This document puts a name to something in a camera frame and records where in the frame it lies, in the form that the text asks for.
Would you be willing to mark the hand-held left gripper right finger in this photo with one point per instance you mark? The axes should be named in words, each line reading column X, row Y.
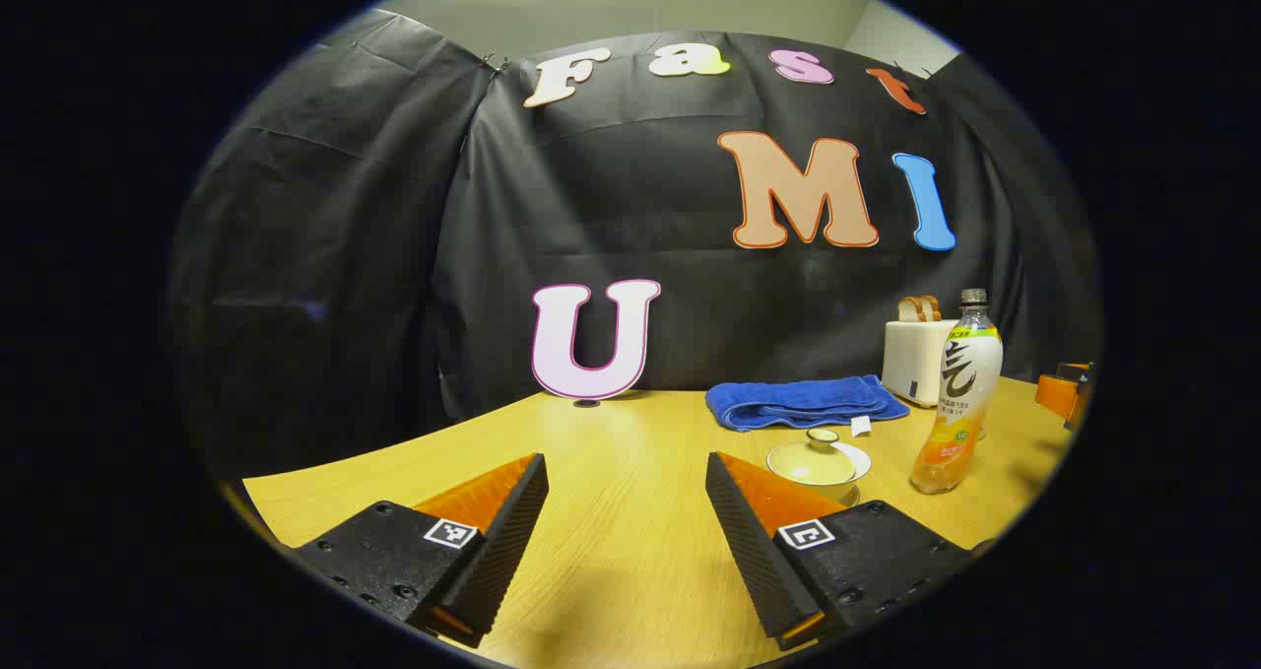
column 749, row 551

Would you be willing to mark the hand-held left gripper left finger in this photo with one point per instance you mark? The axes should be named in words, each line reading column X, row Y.
column 502, row 541

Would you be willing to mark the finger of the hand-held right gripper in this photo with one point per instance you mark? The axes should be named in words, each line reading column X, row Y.
column 1054, row 393

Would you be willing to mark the white label water bottle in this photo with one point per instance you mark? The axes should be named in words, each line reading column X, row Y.
column 963, row 383

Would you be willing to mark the white teacup lid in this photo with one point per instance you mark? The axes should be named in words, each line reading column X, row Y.
column 810, row 460

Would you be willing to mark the white teacup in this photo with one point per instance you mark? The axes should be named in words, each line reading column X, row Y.
column 859, row 464

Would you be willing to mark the white toaster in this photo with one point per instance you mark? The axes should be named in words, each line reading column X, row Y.
column 911, row 359

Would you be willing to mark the toasted bread slice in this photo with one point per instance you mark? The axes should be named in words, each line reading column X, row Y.
column 907, row 309
column 931, row 306

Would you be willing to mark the blue towel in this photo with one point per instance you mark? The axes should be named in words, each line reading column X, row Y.
column 798, row 400

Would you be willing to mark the black backdrop cloth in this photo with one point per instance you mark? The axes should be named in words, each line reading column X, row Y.
column 345, row 255

